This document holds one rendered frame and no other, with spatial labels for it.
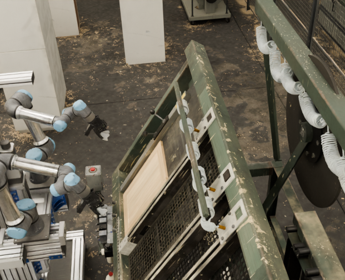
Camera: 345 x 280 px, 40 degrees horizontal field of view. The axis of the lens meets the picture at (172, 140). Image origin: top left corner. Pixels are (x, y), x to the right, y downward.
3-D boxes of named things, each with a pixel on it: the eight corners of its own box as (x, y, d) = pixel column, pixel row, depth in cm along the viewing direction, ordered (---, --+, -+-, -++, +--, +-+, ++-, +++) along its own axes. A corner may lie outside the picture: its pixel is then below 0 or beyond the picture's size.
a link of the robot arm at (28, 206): (41, 210, 308) (36, 195, 299) (34, 226, 297) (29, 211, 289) (23, 209, 309) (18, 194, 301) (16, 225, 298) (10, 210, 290)
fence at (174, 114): (124, 188, 359) (120, 186, 357) (190, 93, 313) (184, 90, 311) (125, 193, 355) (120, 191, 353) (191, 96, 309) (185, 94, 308)
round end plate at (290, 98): (273, 145, 303) (288, 29, 254) (282, 144, 303) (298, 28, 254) (317, 241, 240) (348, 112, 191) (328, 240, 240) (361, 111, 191)
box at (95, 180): (88, 182, 384) (85, 165, 373) (103, 181, 385) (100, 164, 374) (88, 193, 375) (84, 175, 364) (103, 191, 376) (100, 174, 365)
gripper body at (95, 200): (105, 206, 270) (93, 194, 263) (93, 213, 271) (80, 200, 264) (105, 196, 276) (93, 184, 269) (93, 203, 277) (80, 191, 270)
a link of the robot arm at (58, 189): (61, 186, 275) (76, 181, 270) (55, 200, 266) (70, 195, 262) (53, 177, 271) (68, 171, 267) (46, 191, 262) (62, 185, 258)
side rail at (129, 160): (130, 169, 381) (118, 164, 376) (203, 60, 328) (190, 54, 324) (130, 174, 376) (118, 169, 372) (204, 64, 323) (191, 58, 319)
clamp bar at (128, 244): (128, 246, 314) (94, 236, 305) (227, 113, 257) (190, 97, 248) (128, 258, 306) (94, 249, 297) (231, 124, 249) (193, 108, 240)
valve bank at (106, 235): (98, 219, 376) (94, 198, 361) (116, 217, 377) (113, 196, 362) (97, 271, 337) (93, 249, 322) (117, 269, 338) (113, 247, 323)
